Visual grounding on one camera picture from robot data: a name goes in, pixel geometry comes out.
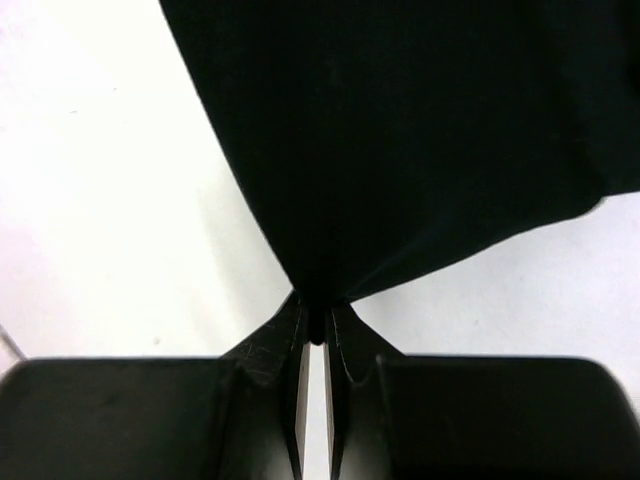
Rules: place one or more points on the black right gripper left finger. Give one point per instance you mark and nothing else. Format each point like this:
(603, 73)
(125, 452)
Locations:
(237, 416)

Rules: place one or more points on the black t-shirt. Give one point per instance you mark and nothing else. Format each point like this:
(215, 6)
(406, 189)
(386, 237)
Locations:
(378, 141)

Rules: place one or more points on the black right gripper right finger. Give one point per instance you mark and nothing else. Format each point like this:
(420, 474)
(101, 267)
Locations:
(398, 416)

